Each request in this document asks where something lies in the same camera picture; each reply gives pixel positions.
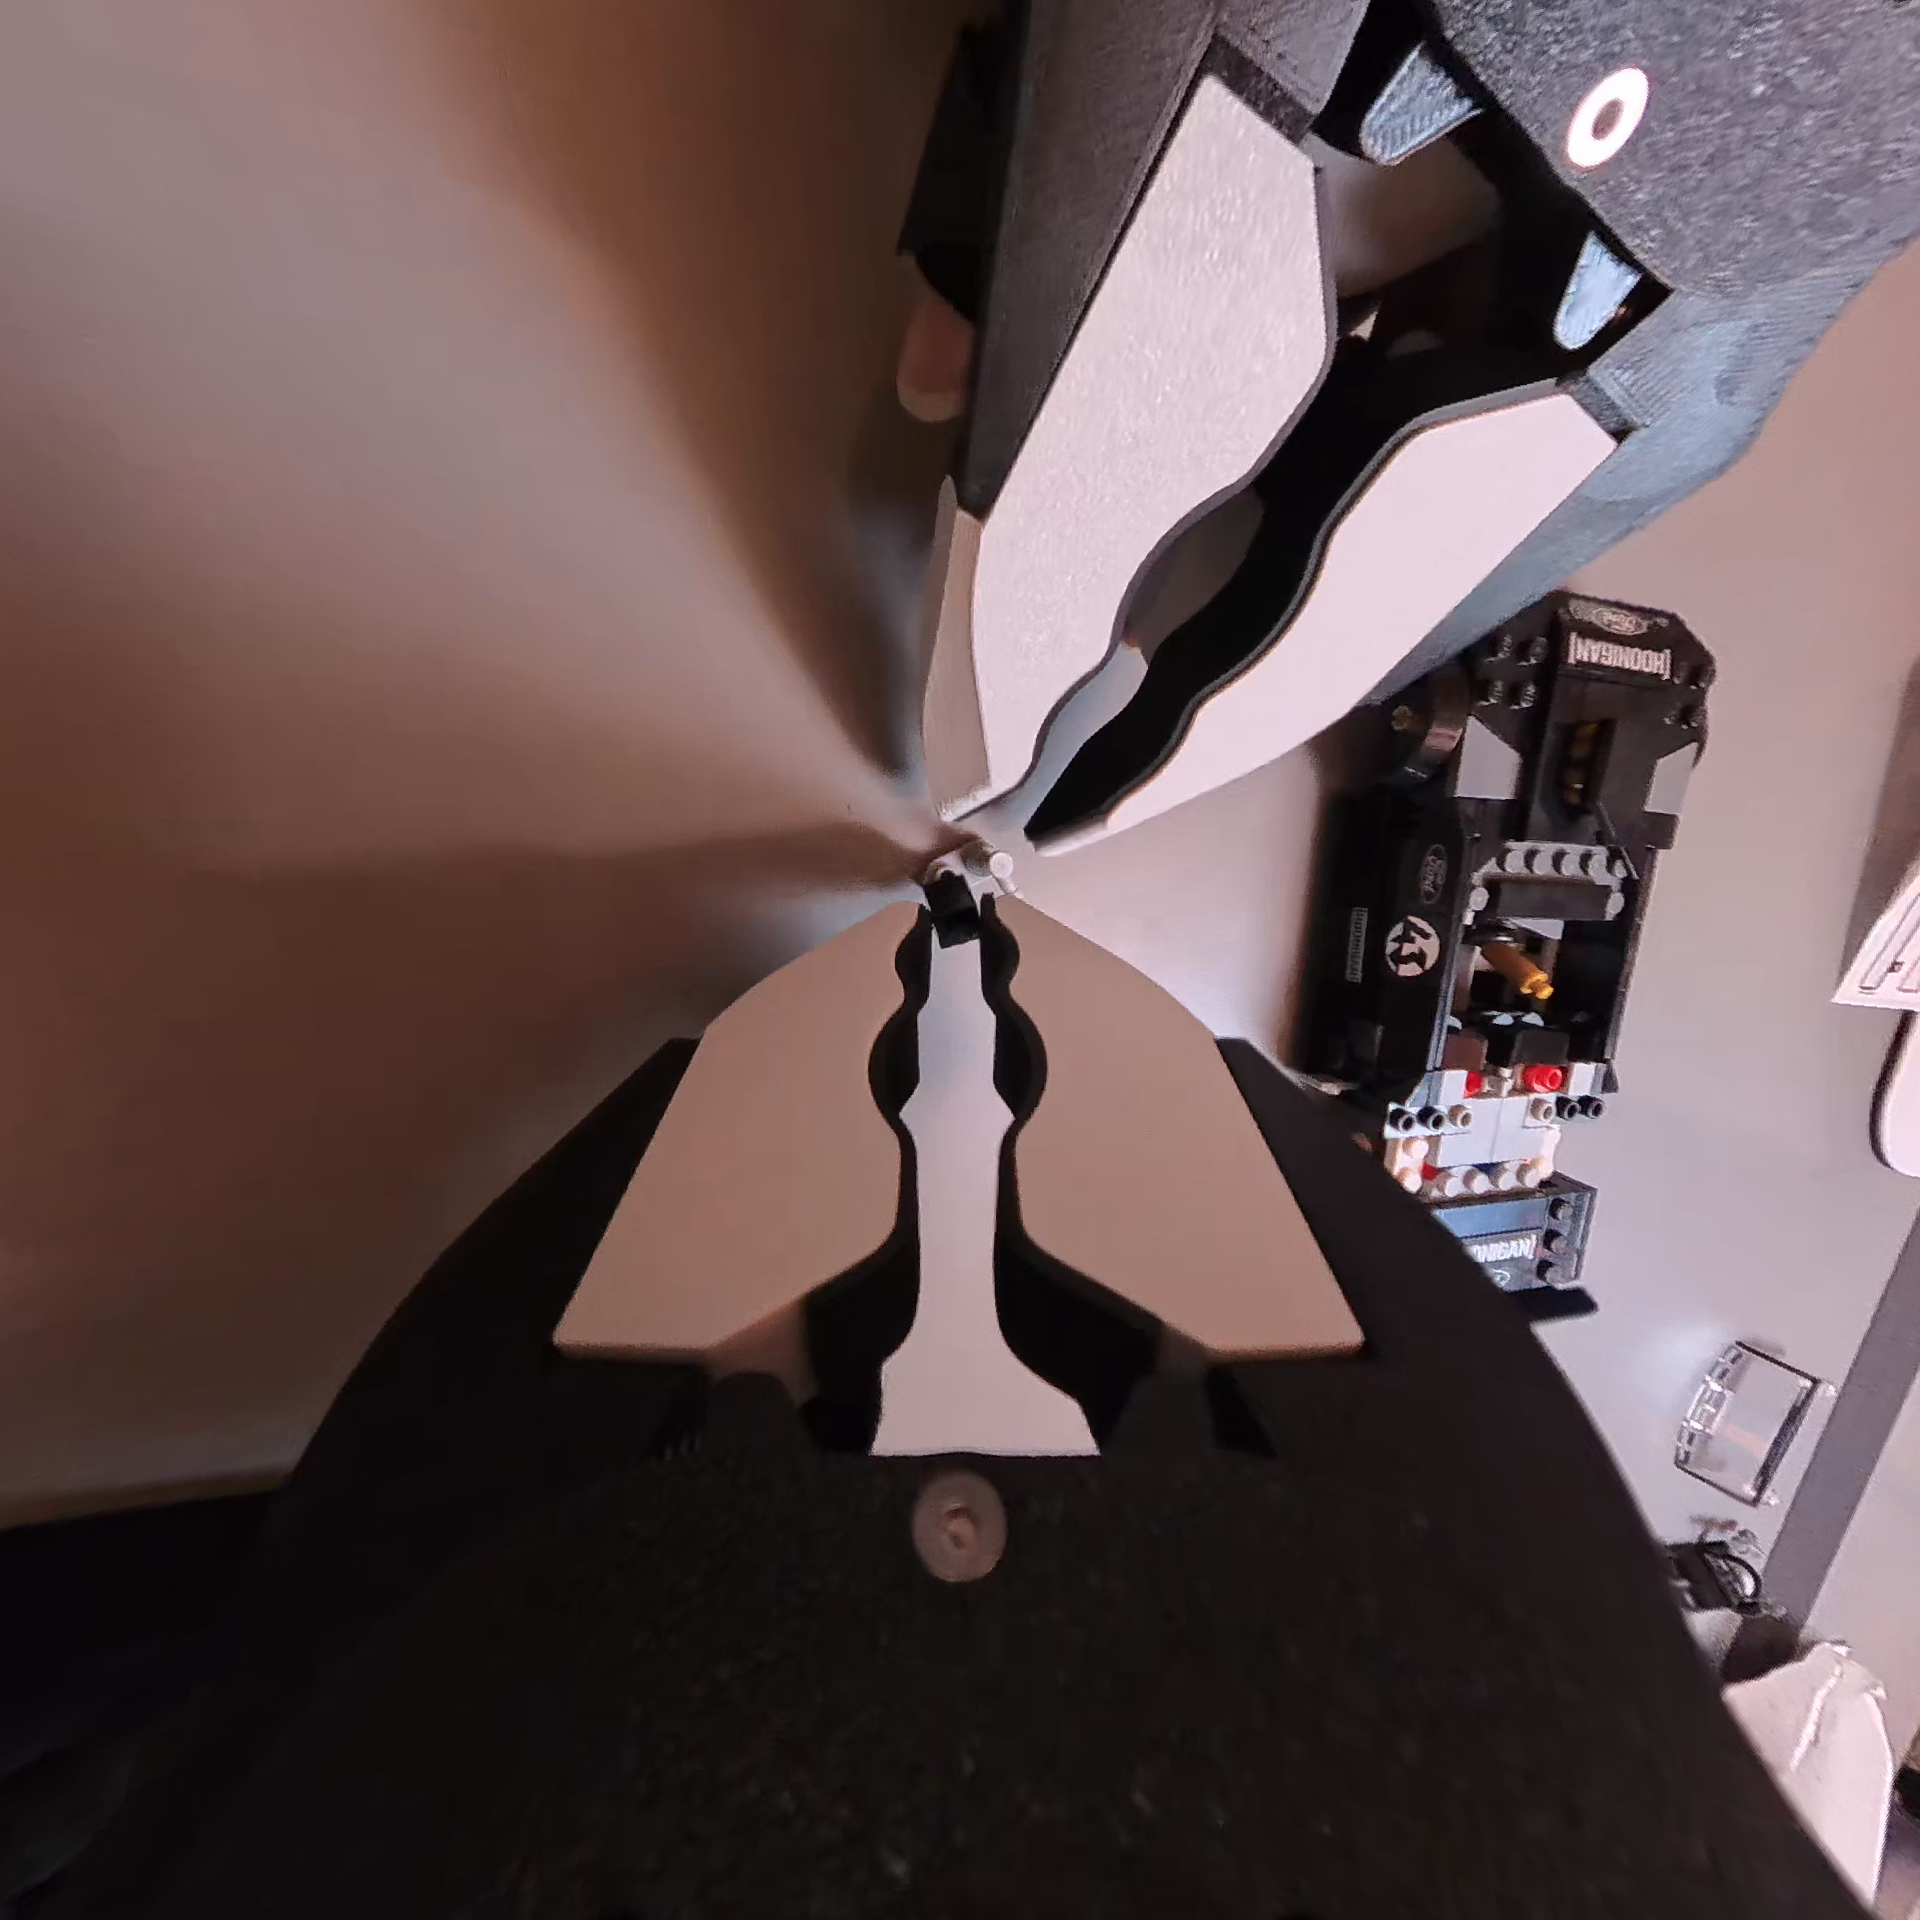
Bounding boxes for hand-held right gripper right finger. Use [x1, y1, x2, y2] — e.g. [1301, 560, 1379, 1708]
[991, 900, 1367, 1376]

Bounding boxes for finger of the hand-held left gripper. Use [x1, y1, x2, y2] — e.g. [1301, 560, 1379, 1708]
[918, 66, 1343, 832]
[959, 384, 1637, 856]

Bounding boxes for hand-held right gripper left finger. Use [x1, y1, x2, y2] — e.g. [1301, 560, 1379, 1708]
[556, 900, 921, 1376]

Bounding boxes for black lego car model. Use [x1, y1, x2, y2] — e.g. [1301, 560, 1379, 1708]
[1297, 590, 1719, 1299]

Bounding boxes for clear lego windshield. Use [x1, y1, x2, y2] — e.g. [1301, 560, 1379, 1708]
[1670, 1342, 1829, 1509]

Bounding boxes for small black lego piece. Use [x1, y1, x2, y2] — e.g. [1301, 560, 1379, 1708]
[1667, 1525, 1778, 1624]

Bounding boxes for person's left hand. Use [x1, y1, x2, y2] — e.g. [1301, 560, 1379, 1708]
[892, 285, 980, 426]

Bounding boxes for white sticker sheet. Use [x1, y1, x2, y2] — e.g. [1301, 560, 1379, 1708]
[1831, 856, 1920, 1013]

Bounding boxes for white tray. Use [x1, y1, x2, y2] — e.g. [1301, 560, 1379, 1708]
[1869, 1014, 1920, 1182]

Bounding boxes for white paper bags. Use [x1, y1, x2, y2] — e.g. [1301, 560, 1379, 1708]
[1726, 1637, 1920, 1906]

